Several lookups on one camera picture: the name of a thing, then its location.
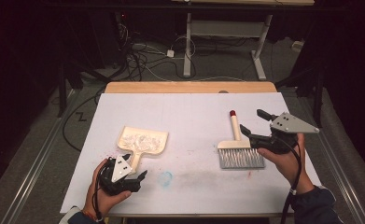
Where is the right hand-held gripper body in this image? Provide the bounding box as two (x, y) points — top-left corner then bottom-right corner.
(249, 111), (320, 154)

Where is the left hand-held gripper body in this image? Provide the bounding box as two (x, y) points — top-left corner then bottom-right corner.
(97, 154), (142, 196)

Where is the cream plastic dustpan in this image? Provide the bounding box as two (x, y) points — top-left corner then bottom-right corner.
(117, 125), (169, 175)

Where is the cream brush with red-tipped handle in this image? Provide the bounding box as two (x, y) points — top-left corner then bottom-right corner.
(217, 109), (266, 170)

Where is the pile of white paper scraps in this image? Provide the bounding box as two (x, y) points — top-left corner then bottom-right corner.
(121, 133), (162, 154)

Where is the person's left hand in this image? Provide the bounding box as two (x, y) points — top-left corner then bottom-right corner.
(84, 158), (132, 220)

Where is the person's right hand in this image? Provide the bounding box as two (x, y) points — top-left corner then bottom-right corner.
(258, 133), (315, 195)

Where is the black stand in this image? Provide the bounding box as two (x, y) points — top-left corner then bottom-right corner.
(56, 59), (109, 119)
(276, 62), (327, 129)

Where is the white table mat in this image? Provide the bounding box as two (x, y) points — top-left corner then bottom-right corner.
(60, 92), (322, 216)

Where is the small white box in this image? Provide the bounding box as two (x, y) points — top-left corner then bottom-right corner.
(291, 40), (305, 52)

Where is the white-framed desk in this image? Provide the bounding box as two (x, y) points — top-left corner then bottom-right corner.
(170, 0), (316, 81)

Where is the left hand-held gripper cable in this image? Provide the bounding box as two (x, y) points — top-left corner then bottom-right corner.
(91, 161), (105, 223)

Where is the hand-held gripper cable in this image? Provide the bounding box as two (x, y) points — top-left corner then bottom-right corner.
(91, 161), (105, 223)
(279, 136), (303, 224)

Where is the right hand-held gripper cable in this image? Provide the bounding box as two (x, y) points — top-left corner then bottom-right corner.
(279, 136), (303, 224)

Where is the long black floor cable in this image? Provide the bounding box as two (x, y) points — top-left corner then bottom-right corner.
(62, 88), (107, 153)

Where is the metal floor rail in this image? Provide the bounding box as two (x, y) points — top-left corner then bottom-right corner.
(298, 92), (365, 224)
(1, 89), (79, 224)

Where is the tangle of floor cables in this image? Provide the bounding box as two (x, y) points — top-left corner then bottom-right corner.
(114, 21), (197, 82)

